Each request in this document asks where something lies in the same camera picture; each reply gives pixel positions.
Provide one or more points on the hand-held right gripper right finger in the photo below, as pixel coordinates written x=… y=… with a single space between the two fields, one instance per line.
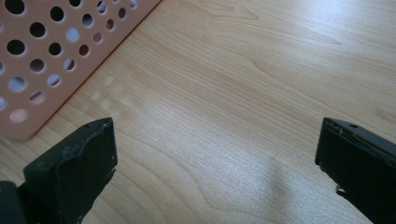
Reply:
x=361 y=168

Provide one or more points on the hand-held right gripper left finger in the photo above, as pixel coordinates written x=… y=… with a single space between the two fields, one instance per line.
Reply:
x=77 y=174

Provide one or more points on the orange perforated plastic basket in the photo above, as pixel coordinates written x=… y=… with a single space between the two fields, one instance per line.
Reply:
x=31 y=46

